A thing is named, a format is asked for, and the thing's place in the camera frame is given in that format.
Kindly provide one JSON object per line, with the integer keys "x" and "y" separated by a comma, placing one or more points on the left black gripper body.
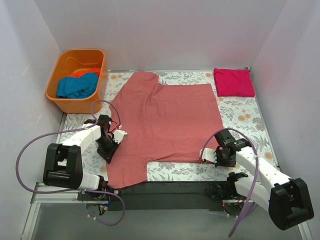
{"x": 107, "y": 146}

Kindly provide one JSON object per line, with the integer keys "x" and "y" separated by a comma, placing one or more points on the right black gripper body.
{"x": 218, "y": 157}

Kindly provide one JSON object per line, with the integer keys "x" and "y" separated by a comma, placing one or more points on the orange plastic basket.
{"x": 73, "y": 61}

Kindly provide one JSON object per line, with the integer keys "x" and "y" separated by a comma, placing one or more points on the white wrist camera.
{"x": 208, "y": 155}
{"x": 119, "y": 135}

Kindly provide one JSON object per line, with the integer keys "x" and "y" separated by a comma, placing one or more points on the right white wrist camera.
{"x": 208, "y": 155}

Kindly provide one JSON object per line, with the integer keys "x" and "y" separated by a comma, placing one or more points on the blue t shirt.
{"x": 77, "y": 87}

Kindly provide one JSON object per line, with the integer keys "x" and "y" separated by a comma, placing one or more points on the aluminium frame rail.
{"x": 67, "y": 197}

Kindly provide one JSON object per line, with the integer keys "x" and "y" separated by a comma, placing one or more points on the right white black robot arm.
{"x": 286, "y": 200}

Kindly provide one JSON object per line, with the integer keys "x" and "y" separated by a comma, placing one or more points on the folded magenta t shirt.
{"x": 233, "y": 82}

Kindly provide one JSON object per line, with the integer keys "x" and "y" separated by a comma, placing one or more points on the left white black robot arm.
{"x": 63, "y": 166}

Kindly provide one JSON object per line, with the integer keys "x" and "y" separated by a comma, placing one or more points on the orange t shirt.
{"x": 81, "y": 72}

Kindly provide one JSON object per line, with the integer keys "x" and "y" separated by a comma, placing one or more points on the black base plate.
{"x": 214, "y": 196}

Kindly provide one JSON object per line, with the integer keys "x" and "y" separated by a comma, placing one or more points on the dusty pink t shirt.
{"x": 165, "y": 123}

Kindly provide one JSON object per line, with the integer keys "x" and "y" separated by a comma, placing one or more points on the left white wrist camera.
{"x": 119, "y": 135}

